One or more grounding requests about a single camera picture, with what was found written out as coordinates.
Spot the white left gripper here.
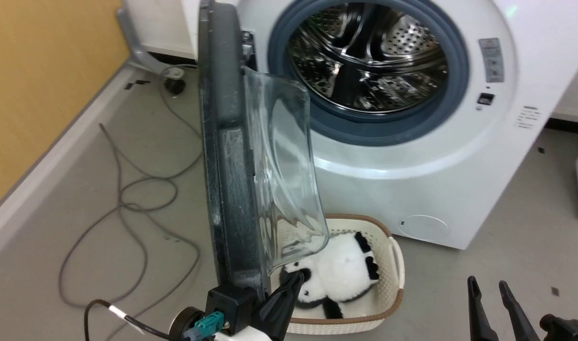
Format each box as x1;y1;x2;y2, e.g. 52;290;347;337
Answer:
215;272;305;341

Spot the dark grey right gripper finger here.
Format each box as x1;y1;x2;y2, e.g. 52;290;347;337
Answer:
499;280;541;341
467;276;499;341

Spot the dark grey washing machine door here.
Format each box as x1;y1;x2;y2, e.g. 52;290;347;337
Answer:
197;0;329;296

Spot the white front-load washing machine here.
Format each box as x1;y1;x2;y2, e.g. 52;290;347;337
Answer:
182;0;578;250

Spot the grey rubber door gasket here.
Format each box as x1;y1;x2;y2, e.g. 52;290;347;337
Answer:
268;0;470;147

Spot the steel washing machine drum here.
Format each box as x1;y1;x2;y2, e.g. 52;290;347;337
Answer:
289;4;449;113

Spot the black and white panda plush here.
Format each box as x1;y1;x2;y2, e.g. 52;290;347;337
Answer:
279;231;381;320

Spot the cream plastic laundry basket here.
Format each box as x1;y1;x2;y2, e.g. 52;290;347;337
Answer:
269;214;406;335

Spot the round filter cover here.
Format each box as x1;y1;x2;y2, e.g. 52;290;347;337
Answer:
398;215;451;241

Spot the grey warning sticker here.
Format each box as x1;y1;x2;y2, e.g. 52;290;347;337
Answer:
478;38;505;84

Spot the teal cable connector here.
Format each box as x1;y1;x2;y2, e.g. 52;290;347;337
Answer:
191;311;224;341

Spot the black cable with white tag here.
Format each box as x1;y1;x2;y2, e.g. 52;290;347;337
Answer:
83;299;195;341

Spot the thin grey floor cable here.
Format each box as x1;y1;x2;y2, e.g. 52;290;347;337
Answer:
58;71;205;341

